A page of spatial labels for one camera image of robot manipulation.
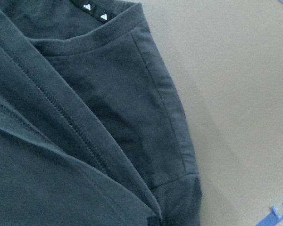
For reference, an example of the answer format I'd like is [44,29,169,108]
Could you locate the black printed t-shirt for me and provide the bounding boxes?
[0,0,202,226]

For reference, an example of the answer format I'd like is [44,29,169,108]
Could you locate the brown paper table cover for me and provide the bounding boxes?
[142,0,283,226]

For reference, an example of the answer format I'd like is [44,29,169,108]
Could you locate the blue tape grid lines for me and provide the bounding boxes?
[254,0,283,226]

